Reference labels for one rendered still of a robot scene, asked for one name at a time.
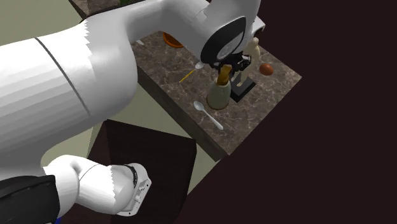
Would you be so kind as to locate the beige vase with brown neck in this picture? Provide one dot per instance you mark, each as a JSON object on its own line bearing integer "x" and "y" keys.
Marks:
{"x": 218, "y": 96}

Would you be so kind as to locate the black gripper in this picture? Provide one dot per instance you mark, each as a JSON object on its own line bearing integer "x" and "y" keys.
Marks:
{"x": 239, "y": 63}

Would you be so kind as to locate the white spoon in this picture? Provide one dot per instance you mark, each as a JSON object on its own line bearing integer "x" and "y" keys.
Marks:
{"x": 211, "y": 118}

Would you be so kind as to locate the cream figure on black base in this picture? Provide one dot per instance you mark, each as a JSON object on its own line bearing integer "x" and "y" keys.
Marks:
{"x": 243, "y": 90}

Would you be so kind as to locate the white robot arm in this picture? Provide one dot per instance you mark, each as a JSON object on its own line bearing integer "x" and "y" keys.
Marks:
{"x": 62, "y": 80}

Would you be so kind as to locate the orange bowl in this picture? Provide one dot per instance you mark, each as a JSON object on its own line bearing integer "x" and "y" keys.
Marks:
{"x": 170, "y": 42}

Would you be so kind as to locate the reddish brown ball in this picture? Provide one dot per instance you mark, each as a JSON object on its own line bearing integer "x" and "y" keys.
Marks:
{"x": 266, "y": 69}

